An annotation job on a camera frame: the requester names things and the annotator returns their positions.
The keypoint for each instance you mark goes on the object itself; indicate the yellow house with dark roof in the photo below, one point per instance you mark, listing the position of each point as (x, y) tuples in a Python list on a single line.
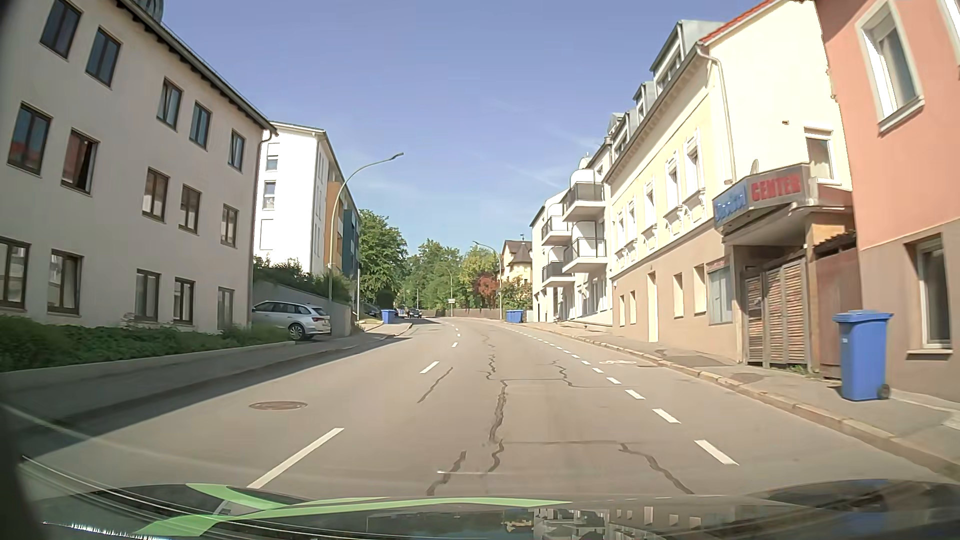
[(517, 261)]

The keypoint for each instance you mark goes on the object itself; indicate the beige building with dark windows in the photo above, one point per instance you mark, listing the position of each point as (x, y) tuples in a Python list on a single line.
[(120, 225)]

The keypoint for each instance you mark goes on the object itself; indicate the green hedge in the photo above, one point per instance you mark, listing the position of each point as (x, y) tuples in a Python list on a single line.
[(300, 275)]

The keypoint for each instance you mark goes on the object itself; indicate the white building with balconies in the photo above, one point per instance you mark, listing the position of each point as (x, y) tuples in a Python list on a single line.
[(574, 247)]

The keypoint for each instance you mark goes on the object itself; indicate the car's own bonnet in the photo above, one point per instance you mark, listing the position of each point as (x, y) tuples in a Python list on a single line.
[(480, 517)]

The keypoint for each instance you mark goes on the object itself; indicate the grey concrete wall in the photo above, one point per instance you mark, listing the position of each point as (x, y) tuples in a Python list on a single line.
[(315, 304)]

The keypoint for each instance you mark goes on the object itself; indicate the pink building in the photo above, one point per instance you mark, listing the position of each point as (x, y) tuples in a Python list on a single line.
[(900, 187)]

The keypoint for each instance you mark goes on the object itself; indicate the curved street lamp post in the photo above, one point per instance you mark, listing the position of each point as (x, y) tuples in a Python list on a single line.
[(334, 225)]

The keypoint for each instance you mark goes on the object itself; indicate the low stone wall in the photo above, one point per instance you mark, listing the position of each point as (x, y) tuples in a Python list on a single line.
[(469, 313)]

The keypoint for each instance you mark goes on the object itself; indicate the row of trees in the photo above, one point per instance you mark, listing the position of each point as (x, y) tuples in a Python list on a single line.
[(427, 270)]

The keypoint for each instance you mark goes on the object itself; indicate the wooden slatted gate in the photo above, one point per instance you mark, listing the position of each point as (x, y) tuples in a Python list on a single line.
[(776, 315)]

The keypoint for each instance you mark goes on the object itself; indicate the white apartment building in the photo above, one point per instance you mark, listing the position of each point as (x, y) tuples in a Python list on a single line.
[(292, 202)]

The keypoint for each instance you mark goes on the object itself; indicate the green ground cover bed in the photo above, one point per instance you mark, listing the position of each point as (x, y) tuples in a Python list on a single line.
[(112, 343)]

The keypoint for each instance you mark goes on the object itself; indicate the silver estate car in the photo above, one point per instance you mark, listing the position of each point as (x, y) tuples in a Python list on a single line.
[(292, 318)]

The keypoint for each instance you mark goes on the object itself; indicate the large blue wheelie bin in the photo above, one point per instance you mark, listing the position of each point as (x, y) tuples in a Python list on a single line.
[(862, 356)]

